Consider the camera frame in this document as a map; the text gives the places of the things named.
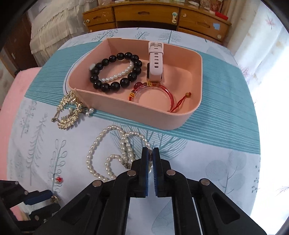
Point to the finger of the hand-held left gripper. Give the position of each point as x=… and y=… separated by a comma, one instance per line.
x=46, y=208
x=38, y=196

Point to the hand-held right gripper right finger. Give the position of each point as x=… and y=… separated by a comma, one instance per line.
x=155, y=174

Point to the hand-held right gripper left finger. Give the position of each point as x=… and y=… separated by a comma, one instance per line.
x=146, y=174

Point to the small gold earring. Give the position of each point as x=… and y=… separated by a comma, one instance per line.
x=55, y=198

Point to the pink plastic jewelry box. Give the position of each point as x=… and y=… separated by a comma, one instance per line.
x=171, y=74

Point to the small red bead earring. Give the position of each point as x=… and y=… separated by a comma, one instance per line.
x=59, y=179

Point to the leaf printed bed sheet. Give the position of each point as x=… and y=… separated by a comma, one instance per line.
x=203, y=158

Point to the pink blanket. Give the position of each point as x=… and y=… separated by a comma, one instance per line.
x=13, y=95

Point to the dark wooden cabinet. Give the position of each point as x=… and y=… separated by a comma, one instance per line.
x=15, y=49

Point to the wooden dresser with drawers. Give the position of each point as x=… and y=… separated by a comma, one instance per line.
x=146, y=15

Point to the white lace cloth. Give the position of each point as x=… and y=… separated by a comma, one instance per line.
x=49, y=34

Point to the white floral curtain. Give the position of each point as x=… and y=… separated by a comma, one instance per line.
x=259, y=45

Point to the small red box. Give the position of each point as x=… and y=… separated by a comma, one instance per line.
x=222, y=15

